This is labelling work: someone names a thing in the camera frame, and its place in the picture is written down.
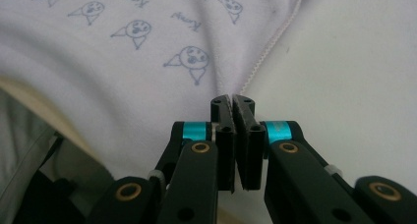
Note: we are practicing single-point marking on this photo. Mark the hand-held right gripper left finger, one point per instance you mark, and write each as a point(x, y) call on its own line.
point(226, 152)

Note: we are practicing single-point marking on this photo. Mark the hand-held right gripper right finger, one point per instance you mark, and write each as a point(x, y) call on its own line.
point(250, 152)

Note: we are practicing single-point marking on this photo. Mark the lilac printed towel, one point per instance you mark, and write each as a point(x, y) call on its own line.
point(98, 70)

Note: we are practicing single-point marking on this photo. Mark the white foam mat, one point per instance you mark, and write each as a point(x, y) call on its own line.
point(344, 70)

